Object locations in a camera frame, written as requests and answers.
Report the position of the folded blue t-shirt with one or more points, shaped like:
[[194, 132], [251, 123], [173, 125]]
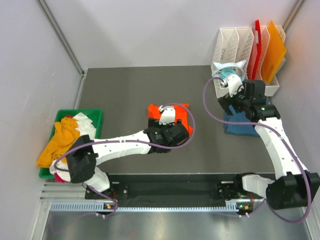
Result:
[[241, 130]]

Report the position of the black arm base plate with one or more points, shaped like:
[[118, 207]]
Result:
[[175, 190]]

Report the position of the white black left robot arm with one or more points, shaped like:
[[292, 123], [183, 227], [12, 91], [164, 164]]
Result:
[[87, 154]]

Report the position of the teal headphones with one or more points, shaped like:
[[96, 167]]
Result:
[[225, 72]]

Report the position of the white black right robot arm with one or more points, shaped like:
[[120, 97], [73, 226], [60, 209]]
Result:
[[294, 186]]

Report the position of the orange plastic folder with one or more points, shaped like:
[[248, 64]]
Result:
[[274, 55]]

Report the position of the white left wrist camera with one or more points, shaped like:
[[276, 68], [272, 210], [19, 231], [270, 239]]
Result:
[[167, 113]]

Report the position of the red plastic folder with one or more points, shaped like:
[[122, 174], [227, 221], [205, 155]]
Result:
[[255, 52]]

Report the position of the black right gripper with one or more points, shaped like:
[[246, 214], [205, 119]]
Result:
[[226, 101]]

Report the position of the mustard yellow t-shirt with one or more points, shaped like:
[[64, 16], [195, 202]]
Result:
[[65, 134]]

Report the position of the magenta t-shirt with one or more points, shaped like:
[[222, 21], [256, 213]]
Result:
[[60, 177]]

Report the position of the green plastic bin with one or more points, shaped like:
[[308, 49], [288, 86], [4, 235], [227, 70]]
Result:
[[95, 114]]

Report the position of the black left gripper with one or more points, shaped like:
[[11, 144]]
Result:
[[154, 123]]

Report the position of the aluminium frame rail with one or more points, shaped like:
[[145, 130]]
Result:
[[69, 191]]

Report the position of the white t-shirt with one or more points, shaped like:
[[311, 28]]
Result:
[[85, 127]]

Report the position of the orange t-shirt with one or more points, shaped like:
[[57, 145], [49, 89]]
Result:
[[181, 114]]

